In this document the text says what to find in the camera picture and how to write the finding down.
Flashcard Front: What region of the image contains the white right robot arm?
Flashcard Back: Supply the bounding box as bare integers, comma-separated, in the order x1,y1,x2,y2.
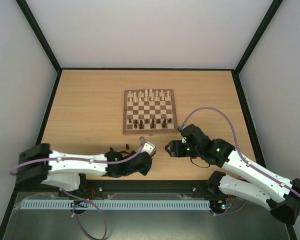
165,124,300,225

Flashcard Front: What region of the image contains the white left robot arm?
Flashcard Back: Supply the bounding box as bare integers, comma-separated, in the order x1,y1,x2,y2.
10,141,156,192

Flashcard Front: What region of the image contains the wooden chess board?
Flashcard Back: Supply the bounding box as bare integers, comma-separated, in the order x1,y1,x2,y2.
122,88,178,135

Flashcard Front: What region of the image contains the white queen piece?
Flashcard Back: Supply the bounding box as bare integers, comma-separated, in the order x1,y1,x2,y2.
144,89,148,98

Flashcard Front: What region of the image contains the white king piece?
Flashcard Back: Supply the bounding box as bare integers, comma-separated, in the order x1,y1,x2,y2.
149,89,153,98

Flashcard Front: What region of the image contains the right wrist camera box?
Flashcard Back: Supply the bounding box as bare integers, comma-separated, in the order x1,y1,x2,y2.
180,124,206,145

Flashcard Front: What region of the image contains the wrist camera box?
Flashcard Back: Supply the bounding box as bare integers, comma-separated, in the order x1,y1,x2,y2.
141,141,157,156
180,124,206,145

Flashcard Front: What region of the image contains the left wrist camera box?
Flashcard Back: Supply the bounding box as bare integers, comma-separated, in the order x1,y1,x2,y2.
141,141,157,156

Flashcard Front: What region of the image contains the grey slotted cable duct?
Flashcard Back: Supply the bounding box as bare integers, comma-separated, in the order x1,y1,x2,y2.
20,199,211,211

